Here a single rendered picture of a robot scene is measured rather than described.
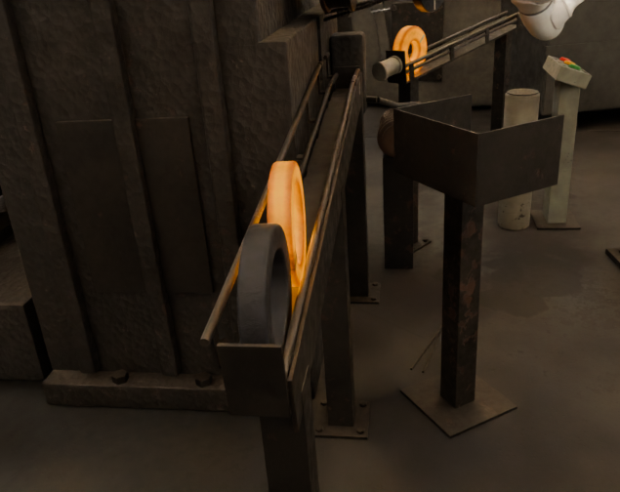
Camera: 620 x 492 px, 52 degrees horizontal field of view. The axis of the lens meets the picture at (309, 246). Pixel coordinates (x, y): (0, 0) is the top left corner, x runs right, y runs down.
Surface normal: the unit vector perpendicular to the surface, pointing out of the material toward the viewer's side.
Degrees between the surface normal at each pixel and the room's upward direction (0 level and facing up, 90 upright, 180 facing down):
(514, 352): 1
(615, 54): 90
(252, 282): 50
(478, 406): 0
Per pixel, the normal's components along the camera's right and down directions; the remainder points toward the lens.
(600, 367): -0.07, -0.91
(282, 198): -0.11, -0.32
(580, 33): 0.12, 0.40
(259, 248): -0.11, -0.65
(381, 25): -0.37, 0.41
